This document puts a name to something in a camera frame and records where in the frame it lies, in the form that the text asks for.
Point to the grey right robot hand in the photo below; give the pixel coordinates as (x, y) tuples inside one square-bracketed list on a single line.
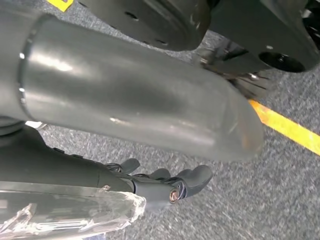
[(124, 89)]

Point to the shiny metal part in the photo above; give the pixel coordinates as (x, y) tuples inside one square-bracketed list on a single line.
[(240, 79)]

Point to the black robot body shell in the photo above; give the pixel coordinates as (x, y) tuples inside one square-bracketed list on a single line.
[(162, 23), (263, 26)]

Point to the yellow floor tape strip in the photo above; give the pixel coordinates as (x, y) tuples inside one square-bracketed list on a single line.
[(60, 4), (287, 127)]

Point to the clear plastic film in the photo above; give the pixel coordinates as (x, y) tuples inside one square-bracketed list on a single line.
[(62, 215)]

